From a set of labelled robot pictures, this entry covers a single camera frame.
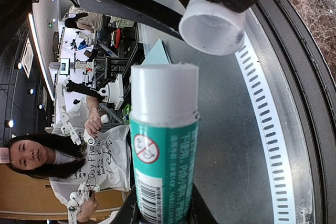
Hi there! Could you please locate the small grey glue cap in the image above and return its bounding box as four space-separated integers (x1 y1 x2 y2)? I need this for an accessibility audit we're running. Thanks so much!
178 0 246 56

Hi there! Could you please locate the white slotted cable duct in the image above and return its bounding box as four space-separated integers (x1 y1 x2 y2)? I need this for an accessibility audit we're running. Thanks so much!
235 43 296 223

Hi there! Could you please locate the green white glue stick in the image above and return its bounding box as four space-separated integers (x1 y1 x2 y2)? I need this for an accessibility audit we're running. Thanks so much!
130 63 200 223

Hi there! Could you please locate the black front table rail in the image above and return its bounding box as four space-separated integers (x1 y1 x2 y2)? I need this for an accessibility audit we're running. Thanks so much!
254 0 335 223

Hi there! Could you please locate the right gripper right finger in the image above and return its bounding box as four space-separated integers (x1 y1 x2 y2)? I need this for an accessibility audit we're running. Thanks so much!
187 184 219 224

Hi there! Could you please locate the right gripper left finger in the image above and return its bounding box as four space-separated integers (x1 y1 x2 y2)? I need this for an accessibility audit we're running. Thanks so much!
112 186 141 224

